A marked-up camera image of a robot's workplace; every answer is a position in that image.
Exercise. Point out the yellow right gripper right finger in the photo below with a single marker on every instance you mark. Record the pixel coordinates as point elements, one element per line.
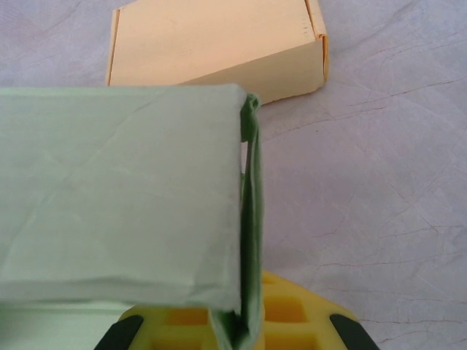
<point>299,321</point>

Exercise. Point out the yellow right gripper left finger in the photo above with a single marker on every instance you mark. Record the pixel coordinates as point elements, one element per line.
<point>171,331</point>

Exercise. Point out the orange paper box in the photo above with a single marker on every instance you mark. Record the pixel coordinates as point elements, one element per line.
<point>204,43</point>

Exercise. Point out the green paper box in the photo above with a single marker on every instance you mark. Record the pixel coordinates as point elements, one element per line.
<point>116,189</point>

